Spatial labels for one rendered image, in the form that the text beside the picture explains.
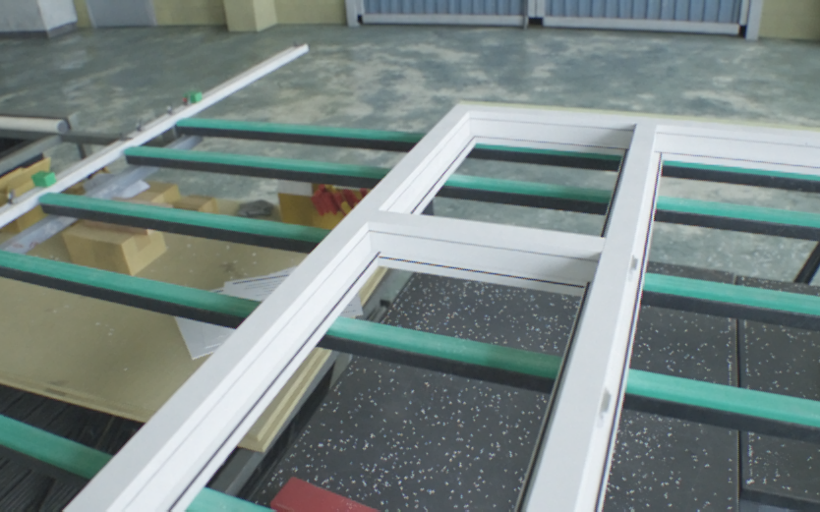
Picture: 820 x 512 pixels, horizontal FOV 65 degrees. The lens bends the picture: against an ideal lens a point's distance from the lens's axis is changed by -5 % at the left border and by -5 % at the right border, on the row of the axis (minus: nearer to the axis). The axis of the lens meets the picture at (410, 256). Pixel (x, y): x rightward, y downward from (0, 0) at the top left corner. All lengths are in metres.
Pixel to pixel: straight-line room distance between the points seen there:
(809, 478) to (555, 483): 0.64
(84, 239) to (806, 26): 6.13
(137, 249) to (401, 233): 0.82
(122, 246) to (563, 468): 1.25
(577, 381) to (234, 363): 0.40
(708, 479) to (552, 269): 0.42
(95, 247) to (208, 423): 1.00
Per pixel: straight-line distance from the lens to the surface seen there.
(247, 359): 0.85
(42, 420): 1.91
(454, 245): 1.06
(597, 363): 0.80
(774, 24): 6.79
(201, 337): 1.42
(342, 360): 1.75
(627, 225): 1.08
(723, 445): 1.23
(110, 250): 1.72
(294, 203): 1.74
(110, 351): 1.47
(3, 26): 10.29
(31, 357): 1.55
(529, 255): 1.03
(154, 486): 0.77
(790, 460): 1.25
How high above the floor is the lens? 1.44
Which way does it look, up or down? 31 degrees down
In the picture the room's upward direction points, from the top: 5 degrees counter-clockwise
